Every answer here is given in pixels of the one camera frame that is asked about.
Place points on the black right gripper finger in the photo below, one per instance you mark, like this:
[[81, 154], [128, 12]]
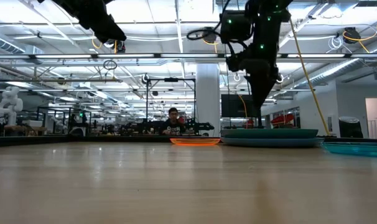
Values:
[[261, 90]]

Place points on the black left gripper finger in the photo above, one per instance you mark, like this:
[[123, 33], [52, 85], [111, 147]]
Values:
[[112, 35]]

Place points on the large teal plastic plate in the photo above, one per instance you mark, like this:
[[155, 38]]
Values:
[[285, 133]]

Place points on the orange translucent small plate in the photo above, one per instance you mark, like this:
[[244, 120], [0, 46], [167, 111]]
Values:
[[194, 142]]

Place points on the cyan translucent small plate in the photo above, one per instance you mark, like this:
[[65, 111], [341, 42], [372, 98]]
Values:
[[356, 150]]

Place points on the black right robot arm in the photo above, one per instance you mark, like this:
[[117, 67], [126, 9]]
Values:
[[269, 28]]

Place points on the long ceiling light strip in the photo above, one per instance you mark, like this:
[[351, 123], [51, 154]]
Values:
[[126, 56]]

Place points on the black monitor screen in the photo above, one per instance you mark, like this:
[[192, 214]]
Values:
[[235, 105]]

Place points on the red background object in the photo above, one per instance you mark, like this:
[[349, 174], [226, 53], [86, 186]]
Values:
[[283, 119]]

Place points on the white building column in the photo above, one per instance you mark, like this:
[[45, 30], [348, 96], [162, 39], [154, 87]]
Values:
[[208, 99]]

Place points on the person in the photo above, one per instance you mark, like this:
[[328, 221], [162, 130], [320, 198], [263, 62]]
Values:
[[173, 127]]

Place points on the black round bin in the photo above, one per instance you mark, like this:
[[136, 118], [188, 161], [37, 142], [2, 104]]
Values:
[[350, 129]]

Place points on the white door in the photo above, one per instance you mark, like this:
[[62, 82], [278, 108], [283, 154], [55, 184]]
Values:
[[376, 115]]

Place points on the white humanoid robot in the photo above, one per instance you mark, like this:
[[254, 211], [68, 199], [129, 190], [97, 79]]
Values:
[[9, 105]]

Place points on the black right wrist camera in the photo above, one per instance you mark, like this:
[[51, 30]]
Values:
[[235, 26]]

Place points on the silver ventilation duct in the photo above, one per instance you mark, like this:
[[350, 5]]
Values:
[[331, 73]]

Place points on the black background rig frame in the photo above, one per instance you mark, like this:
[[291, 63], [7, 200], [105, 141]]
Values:
[[171, 79]]

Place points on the grey ventilation duct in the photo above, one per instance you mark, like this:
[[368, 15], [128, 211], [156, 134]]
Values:
[[5, 43]]

